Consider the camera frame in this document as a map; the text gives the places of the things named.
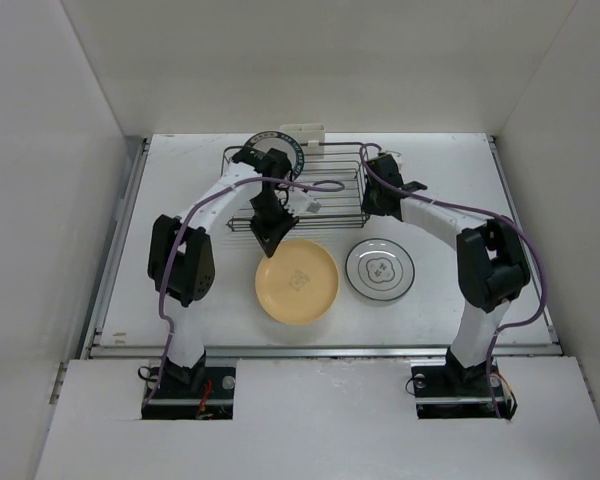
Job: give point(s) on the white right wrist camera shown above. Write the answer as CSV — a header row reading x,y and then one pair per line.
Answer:
x,y
397,157

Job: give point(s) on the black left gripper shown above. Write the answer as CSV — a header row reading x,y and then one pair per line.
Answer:
x,y
270,236

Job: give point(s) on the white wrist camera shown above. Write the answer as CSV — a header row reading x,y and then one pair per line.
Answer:
x,y
301,203
397,157

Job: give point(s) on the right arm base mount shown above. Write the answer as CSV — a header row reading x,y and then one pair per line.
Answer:
x,y
444,391

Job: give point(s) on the white plate blue rim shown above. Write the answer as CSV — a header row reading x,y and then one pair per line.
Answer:
x,y
379,269

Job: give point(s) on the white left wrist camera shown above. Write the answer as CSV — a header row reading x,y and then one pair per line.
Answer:
x,y
301,203

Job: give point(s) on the yellow plate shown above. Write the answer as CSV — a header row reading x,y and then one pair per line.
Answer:
x,y
298,284

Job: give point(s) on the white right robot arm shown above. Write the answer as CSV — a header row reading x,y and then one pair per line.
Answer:
x,y
492,268

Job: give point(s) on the metal wire dish rack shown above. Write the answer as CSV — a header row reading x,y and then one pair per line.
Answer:
x,y
338,161

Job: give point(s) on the white plastic cutlery holder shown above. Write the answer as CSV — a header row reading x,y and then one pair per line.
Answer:
x,y
311,136

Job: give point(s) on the aluminium front rail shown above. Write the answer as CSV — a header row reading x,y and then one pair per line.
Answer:
x,y
263,352

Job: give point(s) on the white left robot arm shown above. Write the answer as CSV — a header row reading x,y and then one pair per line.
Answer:
x,y
181,261

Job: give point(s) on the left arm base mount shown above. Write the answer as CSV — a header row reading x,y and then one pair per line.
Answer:
x,y
208,397

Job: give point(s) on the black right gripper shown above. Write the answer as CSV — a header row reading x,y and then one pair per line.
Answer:
x,y
367,205

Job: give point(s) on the dark green rimmed plate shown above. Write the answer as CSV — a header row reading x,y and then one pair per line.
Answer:
x,y
272,139

